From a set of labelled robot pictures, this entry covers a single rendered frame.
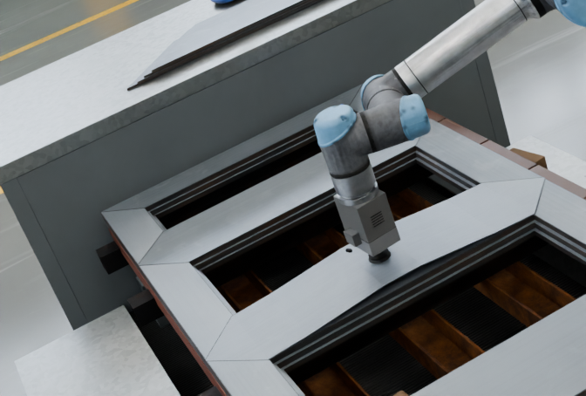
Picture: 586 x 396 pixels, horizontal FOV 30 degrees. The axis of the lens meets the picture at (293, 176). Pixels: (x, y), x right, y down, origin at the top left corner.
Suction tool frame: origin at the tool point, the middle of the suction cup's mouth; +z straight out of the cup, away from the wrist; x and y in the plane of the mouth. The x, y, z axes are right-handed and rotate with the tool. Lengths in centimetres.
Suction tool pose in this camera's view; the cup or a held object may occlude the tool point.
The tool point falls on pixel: (381, 262)
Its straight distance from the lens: 202.8
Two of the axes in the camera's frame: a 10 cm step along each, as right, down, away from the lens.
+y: 4.8, 2.6, -8.4
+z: 3.1, 8.4, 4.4
